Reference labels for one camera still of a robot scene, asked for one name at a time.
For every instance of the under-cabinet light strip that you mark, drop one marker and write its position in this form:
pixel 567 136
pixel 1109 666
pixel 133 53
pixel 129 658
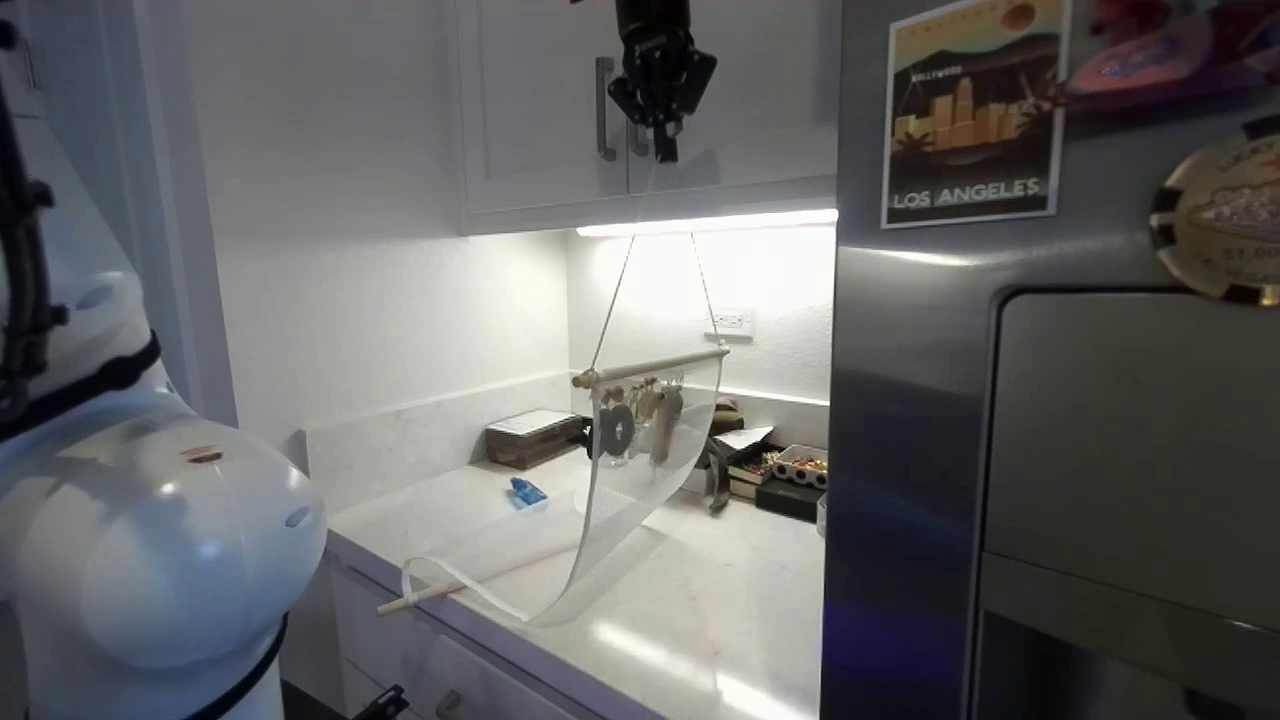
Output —
pixel 720 221

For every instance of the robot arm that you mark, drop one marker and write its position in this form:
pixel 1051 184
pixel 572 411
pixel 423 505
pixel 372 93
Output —
pixel 150 520

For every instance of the tray of small colourful items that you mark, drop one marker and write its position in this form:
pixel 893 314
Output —
pixel 802 466

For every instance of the small blue object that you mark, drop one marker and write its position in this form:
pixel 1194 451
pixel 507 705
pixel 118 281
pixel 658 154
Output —
pixel 526 493

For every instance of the white flag with wooden rods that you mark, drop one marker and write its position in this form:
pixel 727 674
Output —
pixel 640 500

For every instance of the white wall socket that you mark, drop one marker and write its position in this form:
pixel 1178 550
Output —
pixel 732 323

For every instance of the round poker chip magnet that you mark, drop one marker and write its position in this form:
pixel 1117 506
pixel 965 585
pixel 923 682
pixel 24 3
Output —
pixel 1225 215

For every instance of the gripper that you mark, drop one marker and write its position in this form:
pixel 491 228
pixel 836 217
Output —
pixel 652 25

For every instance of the white cabinet door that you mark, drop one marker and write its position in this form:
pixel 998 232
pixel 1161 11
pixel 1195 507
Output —
pixel 530 100
pixel 770 90

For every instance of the white drawer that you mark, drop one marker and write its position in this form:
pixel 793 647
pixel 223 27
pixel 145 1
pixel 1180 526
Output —
pixel 440 650

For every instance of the stack of small boxes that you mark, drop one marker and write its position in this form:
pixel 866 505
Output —
pixel 748 474

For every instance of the stainless steel refrigerator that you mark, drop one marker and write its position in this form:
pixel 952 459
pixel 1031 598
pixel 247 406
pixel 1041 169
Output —
pixel 920 450

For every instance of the city poster magnet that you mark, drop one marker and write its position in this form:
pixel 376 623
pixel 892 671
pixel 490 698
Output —
pixel 975 110

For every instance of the dark upright tool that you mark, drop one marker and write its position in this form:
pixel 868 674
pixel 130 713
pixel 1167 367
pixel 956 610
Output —
pixel 718 480

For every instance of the black flat box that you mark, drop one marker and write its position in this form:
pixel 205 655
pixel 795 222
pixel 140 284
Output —
pixel 788 498

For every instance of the brown box with paper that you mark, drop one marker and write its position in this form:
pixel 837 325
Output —
pixel 530 438

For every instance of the pink magnet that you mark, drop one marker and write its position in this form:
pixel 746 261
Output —
pixel 1170 50

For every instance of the white wall cabinet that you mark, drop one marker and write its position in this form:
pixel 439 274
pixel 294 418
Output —
pixel 740 120

